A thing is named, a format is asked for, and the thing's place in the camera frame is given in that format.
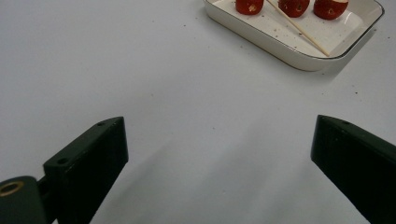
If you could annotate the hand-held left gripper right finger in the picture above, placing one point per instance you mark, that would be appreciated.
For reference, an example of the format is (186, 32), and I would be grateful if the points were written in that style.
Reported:
(358, 168)

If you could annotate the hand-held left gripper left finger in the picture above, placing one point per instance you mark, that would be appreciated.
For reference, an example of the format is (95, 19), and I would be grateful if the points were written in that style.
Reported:
(93, 168)

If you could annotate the red hawthorn fruit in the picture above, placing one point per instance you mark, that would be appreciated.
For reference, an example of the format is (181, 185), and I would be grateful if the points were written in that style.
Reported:
(330, 9)
(249, 6)
(294, 7)

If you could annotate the white rectangular ceramic plate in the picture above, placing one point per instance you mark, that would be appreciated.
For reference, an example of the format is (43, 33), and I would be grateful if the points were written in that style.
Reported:
(264, 26)

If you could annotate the thin wooden skewer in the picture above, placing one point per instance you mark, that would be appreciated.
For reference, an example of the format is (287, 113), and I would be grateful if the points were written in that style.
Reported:
(299, 28)

